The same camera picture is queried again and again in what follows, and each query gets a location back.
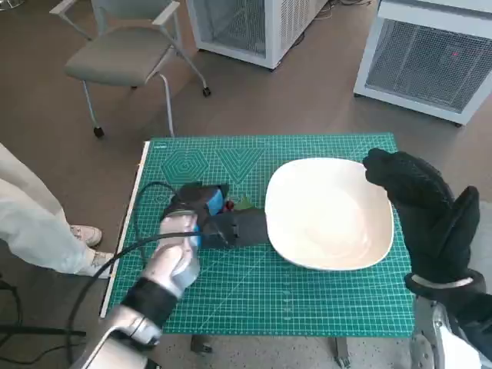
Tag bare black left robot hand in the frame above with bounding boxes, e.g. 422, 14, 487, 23
193, 184, 271, 251

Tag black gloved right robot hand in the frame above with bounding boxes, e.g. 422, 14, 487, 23
362, 148, 481, 284

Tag red toy grape bunch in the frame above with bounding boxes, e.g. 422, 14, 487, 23
224, 194, 266, 214

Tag white square plate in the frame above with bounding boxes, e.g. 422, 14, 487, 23
264, 157, 395, 272

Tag green cutting mat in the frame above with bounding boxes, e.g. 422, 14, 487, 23
143, 132, 417, 339

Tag white mesh cabinet red light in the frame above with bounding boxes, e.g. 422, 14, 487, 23
353, 0, 492, 128

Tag person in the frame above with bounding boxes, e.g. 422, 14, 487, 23
0, 141, 115, 278

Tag black stand legs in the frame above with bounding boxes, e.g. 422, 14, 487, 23
0, 271, 88, 365

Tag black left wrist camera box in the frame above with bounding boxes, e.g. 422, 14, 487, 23
170, 182, 216, 211

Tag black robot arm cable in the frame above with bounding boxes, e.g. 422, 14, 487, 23
68, 181, 201, 349

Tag metal table leg bracket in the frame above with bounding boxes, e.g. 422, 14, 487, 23
190, 334, 214, 355
332, 337, 353, 369

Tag grey chair with white frame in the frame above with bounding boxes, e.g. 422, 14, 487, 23
48, 0, 214, 139

